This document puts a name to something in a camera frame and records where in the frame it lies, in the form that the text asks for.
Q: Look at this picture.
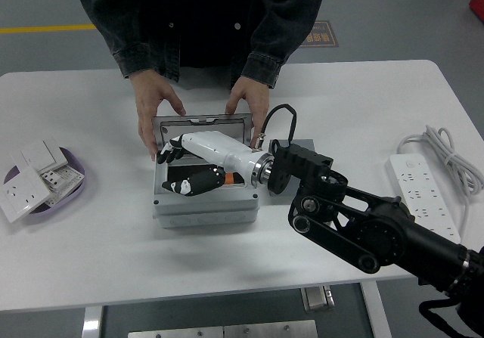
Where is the person's left hand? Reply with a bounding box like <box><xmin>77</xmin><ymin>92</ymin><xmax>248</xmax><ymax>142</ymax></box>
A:
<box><xmin>225</xmin><ymin>76</ymin><xmax>270</xmax><ymax>150</ymax></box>

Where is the person's right hand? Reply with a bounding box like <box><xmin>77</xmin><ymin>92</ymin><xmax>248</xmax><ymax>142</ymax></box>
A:
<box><xmin>130</xmin><ymin>69</ymin><xmax>187</xmax><ymax>162</ymax></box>

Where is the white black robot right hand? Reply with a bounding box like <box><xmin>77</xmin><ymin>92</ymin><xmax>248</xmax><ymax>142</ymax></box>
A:
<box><xmin>157</xmin><ymin>129</ymin><xmax>260</xmax><ymax>197</ymax></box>

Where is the grey box with clear flap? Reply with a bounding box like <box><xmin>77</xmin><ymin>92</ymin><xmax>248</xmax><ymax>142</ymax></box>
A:
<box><xmin>150</xmin><ymin>113</ymin><xmax>260</xmax><ymax>229</ymax></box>

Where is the grey cube with round hole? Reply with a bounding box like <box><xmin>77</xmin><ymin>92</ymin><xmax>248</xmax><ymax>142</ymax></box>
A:
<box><xmin>266</xmin><ymin>138</ymin><xmax>315</xmax><ymax>199</ymax></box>

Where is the person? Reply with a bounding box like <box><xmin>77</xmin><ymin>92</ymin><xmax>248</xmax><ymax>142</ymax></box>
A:
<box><xmin>71</xmin><ymin>0</ymin><xmax>330</xmax><ymax>89</ymax></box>

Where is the brown floor sign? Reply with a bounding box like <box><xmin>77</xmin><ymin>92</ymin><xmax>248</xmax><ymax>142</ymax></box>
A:
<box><xmin>300</xmin><ymin>20</ymin><xmax>340</xmax><ymax>48</ymax></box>

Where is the white socket module with holes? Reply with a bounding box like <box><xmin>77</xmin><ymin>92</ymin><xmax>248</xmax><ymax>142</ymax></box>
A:
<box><xmin>37</xmin><ymin>163</ymin><xmax>85</xmax><ymax>205</ymax></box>

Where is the yellow floor tape line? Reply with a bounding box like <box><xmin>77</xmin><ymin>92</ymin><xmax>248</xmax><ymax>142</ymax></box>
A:
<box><xmin>0</xmin><ymin>23</ymin><xmax>98</xmax><ymax>36</ymax></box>

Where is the purple tray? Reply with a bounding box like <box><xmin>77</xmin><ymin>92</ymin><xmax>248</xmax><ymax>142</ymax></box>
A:
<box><xmin>3</xmin><ymin>147</ymin><xmax>87</xmax><ymax>225</ymax></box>

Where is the white table leg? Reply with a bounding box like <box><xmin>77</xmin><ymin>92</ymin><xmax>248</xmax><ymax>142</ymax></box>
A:
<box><xmin>81</xmin><ymin>306</ymin><xmax>104</xmax><ymax>338</ymax></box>
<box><xmin>358</xmin><ymin>280</ymin><xmax>393</xmax><ymax>338</ymax></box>

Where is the white wall switch plate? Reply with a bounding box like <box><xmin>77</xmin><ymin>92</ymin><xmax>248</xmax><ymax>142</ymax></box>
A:
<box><xmin>20</xmin><ymin>140</ymin><xmax>69</xmax><ymax>172</ymax></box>

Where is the white wall socket plate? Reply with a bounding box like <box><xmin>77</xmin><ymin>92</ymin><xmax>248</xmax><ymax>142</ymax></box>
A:
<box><xmin>0</xmin><ymin>166</ymin><xmax>56</xmax><ymax>225</ymax></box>

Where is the grey metal bracket under table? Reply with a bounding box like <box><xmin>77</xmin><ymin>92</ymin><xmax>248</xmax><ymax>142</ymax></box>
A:
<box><xmin>301</xmin><ymin>284</ymin><xmax>336</xmax><ymax>312</ymax></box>

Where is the grey metal base plate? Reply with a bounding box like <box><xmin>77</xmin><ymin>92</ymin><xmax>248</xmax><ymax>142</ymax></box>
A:
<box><xmin>127</xmin><ymin>319</ymin><xmax>318</xmax><ymax>338</ymax></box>

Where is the white power cord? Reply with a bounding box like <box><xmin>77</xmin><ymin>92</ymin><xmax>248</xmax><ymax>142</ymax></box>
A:
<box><xmin>396</xmin><ymin>125</ymin><xmax>484</xmax><ymax>237</ymax></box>

